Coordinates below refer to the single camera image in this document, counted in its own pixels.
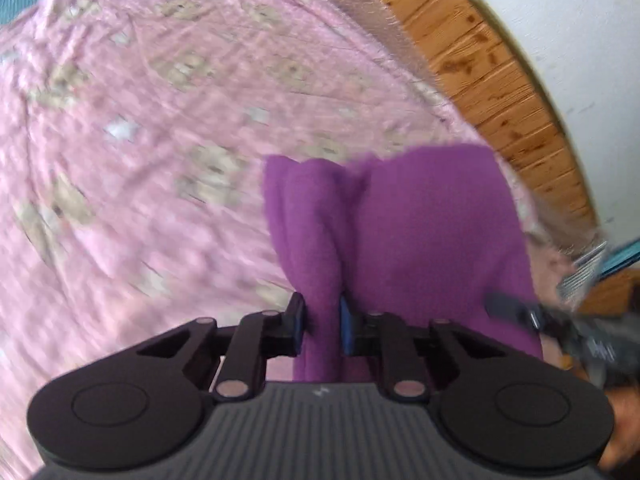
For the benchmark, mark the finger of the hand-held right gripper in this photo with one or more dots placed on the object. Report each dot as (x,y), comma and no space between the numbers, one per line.
(520,315)

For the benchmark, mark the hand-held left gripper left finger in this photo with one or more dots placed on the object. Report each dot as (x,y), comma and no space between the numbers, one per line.
(298,325)

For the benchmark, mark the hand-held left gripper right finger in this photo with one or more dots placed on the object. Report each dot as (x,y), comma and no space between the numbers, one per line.
(345,325)

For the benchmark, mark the purple cloth garment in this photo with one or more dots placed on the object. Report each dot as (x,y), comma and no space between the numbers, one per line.
(420,220)

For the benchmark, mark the person's right hand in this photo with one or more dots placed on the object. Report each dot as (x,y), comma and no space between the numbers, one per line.
(622,425)

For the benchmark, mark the pink teddy bear blanket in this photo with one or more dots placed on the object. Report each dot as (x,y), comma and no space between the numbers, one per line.
(150,170)

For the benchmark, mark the wooden plank panel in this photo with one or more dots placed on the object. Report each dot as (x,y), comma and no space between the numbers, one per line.
(480,75)

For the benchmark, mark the clear bubble wrap sheet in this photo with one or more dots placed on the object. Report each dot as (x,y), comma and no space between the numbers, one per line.
(370,15)

